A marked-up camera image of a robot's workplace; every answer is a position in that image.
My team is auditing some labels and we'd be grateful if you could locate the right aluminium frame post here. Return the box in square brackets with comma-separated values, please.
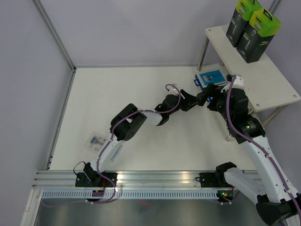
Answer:
[269, 0, 282, 14]

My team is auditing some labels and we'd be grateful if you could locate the white two-tier shelf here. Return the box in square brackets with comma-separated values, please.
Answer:
[195, 25, 301, 128]

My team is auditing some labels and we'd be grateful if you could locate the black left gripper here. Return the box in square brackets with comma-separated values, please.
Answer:
[168, 89, 198, 115]

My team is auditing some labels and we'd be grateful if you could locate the aluminium front rail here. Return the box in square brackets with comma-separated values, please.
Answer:
[32, 170, 264, 189]

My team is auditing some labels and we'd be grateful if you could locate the clear blue razor blister pack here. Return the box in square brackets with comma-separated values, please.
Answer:
[84, 131, 107, 153]

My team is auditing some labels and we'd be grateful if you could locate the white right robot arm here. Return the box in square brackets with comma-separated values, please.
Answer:
[197, 84, 301, 226]

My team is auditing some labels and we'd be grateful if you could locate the aluminium frame post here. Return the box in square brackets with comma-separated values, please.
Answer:
[269, 0, 282, 14]
[32, 0, 76, 72]

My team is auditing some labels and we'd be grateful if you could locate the left aluminium frame post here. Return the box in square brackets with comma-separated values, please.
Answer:
[32, 0, 76, 72]

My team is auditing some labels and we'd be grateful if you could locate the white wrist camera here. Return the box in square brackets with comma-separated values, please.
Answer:
[166, 83, 179, 96]
[223, 73, 245, 91]

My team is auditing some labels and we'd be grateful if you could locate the green black Gillette box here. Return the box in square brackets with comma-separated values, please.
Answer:
[237, 8, 282, 63]
[226, 0, 262, 48]

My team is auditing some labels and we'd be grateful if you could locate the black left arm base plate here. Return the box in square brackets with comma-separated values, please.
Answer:
[75, 172, 118, 188]

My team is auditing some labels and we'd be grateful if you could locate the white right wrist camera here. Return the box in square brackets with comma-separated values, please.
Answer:
[223, 73, 245, 91]

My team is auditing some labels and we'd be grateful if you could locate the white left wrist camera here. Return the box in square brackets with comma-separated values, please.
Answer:
[166, 83, 179, 96]

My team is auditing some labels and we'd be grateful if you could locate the white slotted cable duct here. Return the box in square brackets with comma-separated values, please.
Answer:
[42, 189, 218, 200]

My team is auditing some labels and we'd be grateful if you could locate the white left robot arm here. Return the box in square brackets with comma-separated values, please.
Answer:
[83, 84, 198, 186]

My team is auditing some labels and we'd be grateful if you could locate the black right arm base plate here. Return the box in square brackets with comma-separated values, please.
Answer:
[194, 172, 241, 188]

